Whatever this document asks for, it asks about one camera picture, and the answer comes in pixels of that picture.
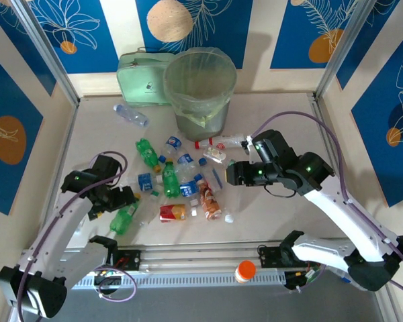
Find orange brown label bottle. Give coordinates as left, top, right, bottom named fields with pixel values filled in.
left=197, top=179, right=223, bottom=221

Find green bottle yellow cap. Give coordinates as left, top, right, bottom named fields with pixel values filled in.
left=135, top=138, right=163, bottom=174

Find clear water bottle pale label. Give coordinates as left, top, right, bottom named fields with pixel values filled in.
left=113, top=103, right=150, bottom=129

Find yellow-green plastic bin liner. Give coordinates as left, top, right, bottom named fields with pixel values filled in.
left=163, top=46, right=238, bottom=129

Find aluminium side rail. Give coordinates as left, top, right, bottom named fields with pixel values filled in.
left=38, top=99, right=81, bottom=249
left=308, top=93, right=340, bottom=162

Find grey slotted cable duct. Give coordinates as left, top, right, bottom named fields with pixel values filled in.
left=58, top=270, right=287, bottom=290

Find red yellow label bottle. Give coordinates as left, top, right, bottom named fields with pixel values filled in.
left=159, top=203, right=198, bottom=223

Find long aluminium base rail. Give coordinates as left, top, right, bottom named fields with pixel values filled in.
left=19, top=238, right=357, bottom=271

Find clear bottle blue label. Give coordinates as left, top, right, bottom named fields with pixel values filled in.
left=127, top=171, right=164, bottom=193
left=174, top=149, right=204, bottom=182
left=178, top=179, right=202, bottom=206

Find clear bottle round blue logo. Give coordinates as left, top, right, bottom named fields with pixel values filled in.
left=158, top=135, right=185, bottom=164

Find clear bottle red cap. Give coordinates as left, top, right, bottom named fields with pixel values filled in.
left=193, top=133, right=248, bottom=150

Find green soda bottle green cap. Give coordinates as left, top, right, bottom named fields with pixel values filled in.
left=161, top=160, right=181, bottom=199

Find grey waste bin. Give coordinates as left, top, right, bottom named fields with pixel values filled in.
left=163, top=46, right=238, bottom=142

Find jar with orange lid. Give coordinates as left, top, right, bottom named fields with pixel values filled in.
left=234, top=260, right=257, bottom=284

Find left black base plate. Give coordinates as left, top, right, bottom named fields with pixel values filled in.
left=116, top=250, right=142, bottom=271

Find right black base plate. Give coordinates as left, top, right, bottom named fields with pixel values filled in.
left=257, top=246, right=283, bottom=269

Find mint green zip bag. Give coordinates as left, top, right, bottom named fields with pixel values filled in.
left=116, top=46, right=175, bottom=107

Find clear bottle red blue stripes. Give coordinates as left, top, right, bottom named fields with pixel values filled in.
left=198, top=157, right=228, bottom=194

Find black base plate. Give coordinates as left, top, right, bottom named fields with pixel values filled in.
left=116, top=250, right=142, bottom=271
left=257, top=246, right=283, bottom=269

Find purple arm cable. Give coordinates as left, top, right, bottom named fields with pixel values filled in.
left=16, top=151, right=137, bottom=319
left=250, top=110, right=403, bottom=296

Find grey metal sheet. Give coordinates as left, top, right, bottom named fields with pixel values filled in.
left=53, top=284, right=390, bottom=322

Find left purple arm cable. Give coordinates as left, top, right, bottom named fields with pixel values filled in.
left=16, top=151, right=137, bottom=319

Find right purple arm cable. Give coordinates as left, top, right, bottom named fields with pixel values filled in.
left=250, top=110, right=403, bottom=296

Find large green plastic bottle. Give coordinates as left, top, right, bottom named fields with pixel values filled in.
left=109, top=193, right=142, bottom=235

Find small circuit board with wires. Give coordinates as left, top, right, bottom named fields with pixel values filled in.
left=283, top=266, right=323, bottom=293
left=93, top=267, right=122, bottom=286

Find aluminium frame post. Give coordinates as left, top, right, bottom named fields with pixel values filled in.
left=314, top=0, right=380, bottom=100
left=9, top=0, right=81, bottom=107

